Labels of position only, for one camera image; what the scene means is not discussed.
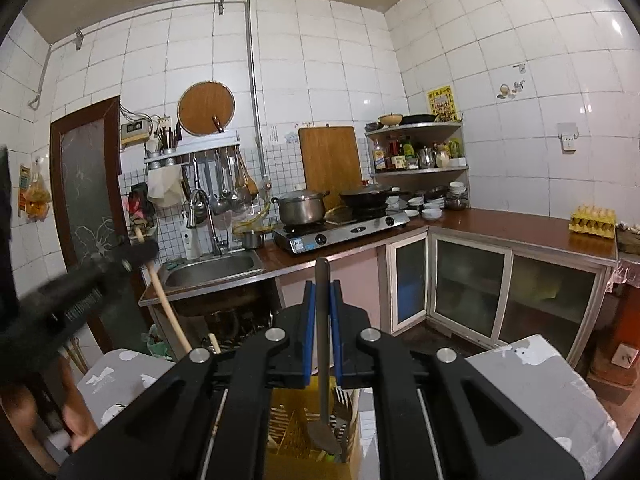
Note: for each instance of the beige bowl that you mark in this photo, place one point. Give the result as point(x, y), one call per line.
point(390, 120)

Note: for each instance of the wall stickers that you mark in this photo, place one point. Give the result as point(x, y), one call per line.
point(504, 91)

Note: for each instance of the glass jar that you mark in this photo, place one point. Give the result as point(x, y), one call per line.
point(457, 197)

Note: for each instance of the brown kitchen countertop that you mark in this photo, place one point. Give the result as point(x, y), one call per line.
point(500, 225)

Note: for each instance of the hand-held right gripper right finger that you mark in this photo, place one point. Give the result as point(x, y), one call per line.
point(336, 340)

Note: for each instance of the orange-brown cabinet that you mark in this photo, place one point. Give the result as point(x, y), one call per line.
point(625, 320)

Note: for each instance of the yellow wall box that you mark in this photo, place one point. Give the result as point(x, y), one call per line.
point(135, 132)

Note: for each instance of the glass door kitchen cabinet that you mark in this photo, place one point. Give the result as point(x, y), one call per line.
point(470, 285)

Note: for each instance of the small steel pot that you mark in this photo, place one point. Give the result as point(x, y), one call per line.
point(254, 240)

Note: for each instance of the grey printed tablecloth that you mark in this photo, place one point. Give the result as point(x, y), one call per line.
point(525, 375)

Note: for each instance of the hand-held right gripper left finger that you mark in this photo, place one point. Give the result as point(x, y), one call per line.
point(310, 340)

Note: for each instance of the metal wall pipe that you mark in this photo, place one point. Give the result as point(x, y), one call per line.
point(252, 85)

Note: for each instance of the beige hanging cloth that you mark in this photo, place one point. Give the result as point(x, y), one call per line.
point(165, 187)

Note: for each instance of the pink frilled cloth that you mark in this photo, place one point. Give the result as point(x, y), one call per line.
point(625, 275)

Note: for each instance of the black frying pan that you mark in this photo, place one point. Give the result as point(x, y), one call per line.
point(417, 120)

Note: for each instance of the brown door with frosted glass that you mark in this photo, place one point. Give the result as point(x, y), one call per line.
point(90, 185)

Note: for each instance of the silver gas stove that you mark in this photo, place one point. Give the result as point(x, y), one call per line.
point(350, 227)

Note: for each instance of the yellow wall poster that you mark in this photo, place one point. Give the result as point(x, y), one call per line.
point(441, 104)

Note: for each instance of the yellow egg carton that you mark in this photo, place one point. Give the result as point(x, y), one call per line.
point(592, 220)

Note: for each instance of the metal ladle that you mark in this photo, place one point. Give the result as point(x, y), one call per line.
point(220, 202)

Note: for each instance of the green bag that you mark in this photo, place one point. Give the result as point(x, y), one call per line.
point(160, 345)

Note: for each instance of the black wok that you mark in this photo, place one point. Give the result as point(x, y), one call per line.
point(367, 197)

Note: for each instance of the corner wall shelf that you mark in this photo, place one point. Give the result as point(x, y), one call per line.
point(415, 131)

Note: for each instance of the round wooden board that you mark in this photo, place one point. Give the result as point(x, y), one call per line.
point(205, 107)

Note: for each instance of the yellow hanging plastic bag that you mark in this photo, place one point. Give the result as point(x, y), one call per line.
point(37, 195)

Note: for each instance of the metal kitchen faucet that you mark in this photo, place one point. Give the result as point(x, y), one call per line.
point(200, 205)

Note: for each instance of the wooden spatula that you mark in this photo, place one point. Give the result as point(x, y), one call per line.
point(250, 187)

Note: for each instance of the stack of white bowls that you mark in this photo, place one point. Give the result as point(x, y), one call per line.
point(431, 212)

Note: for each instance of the white soap bottle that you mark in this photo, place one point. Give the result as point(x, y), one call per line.
point(191, 245)

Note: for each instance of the metal skimmer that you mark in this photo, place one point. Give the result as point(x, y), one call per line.
point(239, 202)

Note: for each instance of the large steel cooking pot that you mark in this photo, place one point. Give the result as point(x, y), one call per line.
point(300, 210)

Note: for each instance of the white wall socket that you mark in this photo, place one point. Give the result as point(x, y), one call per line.
point(568, 137)

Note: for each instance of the stainless steel sink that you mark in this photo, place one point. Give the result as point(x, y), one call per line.
point(215, 267)

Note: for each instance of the metal wall utensil rack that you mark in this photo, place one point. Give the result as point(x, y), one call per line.
point(210, 142)

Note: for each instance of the person's left hand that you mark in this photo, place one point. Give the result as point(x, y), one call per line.
point(80, 420)

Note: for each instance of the row of condiment bottles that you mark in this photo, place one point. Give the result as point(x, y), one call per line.
point(380, 157)

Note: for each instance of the pink cabinet front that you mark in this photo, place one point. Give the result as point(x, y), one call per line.
point(360, 280)

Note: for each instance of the yellow perforated utensil holder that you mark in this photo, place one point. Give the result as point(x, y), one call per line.
point(285, 467)

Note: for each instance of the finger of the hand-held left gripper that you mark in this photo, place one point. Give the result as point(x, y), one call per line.
point(60, 325)
point(95, 272)

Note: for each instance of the rectangular wooden cutting board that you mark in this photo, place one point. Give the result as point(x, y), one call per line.
point(330, 160)

